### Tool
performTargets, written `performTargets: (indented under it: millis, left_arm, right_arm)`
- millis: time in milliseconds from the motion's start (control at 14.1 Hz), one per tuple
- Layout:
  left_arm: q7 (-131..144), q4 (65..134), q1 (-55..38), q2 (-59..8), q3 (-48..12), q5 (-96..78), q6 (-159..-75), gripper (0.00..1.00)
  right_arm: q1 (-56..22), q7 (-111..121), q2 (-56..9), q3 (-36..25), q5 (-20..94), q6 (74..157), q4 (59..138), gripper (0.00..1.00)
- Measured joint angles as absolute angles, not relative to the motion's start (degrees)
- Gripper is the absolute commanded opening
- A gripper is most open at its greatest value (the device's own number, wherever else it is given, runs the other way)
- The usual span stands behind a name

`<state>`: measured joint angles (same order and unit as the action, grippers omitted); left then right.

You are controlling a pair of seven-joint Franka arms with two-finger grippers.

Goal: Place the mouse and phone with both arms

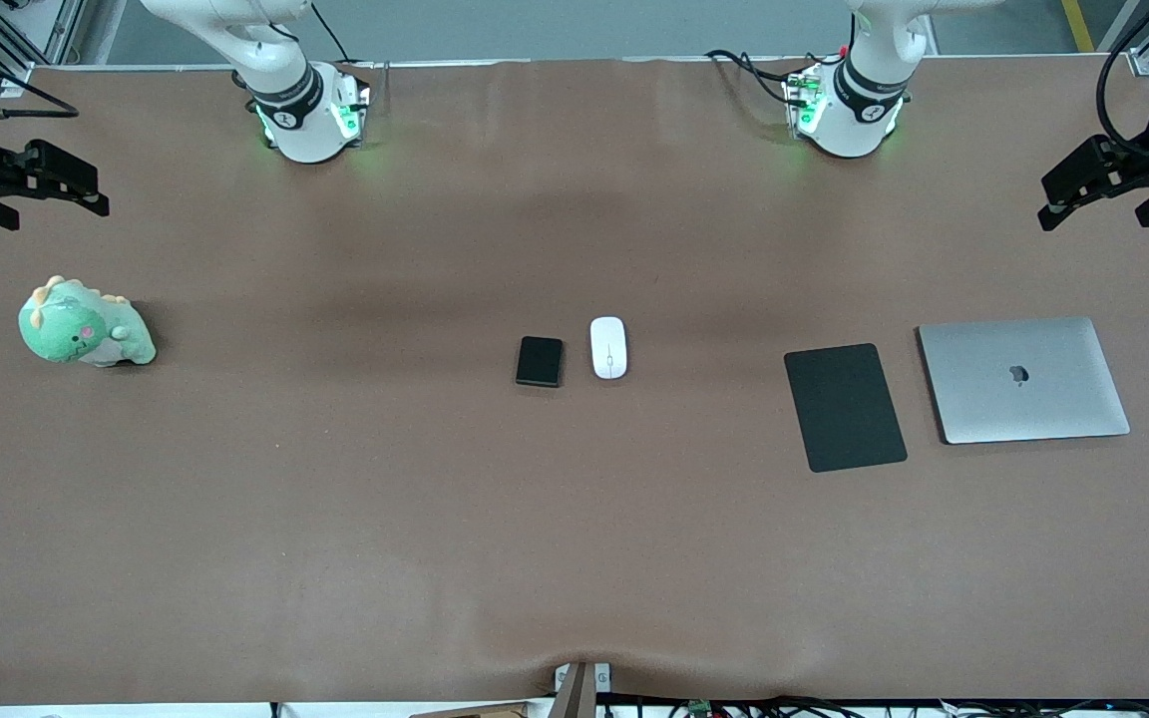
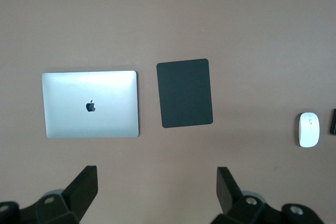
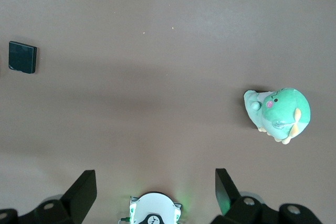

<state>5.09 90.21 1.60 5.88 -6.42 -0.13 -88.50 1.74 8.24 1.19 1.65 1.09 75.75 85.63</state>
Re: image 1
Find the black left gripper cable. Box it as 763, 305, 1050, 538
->
1096, 0, 1149, 166

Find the black mouse pad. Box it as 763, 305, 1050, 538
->
784, 343, 909, 474

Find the silver laptop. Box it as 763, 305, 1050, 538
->
918, 317, 1131, 445

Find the small black box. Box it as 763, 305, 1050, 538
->
516, 336, 566, 389

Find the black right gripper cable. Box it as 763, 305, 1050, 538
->
0, 30, 80, 129

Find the black left arm base cable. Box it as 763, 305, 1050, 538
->
704, 48, 817, 109

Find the black arm base cable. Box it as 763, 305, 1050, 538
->
704, 48, 817, 109
310, 0, 352, 63

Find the green dinosaur plush toy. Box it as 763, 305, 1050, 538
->
19, 275, 158, 368

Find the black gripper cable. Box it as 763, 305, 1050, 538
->
0, 30, 80, 129
1096, 0, 1149, 166

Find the black right arm base cable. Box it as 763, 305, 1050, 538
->
310, 0, 352, 63

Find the brown table cover mat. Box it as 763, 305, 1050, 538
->
0, 55, 1149, 705

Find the metal camera stand bracket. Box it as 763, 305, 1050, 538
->
554, 661, 613, 718

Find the white computer mouse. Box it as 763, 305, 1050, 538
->
589, 316, 628, 381

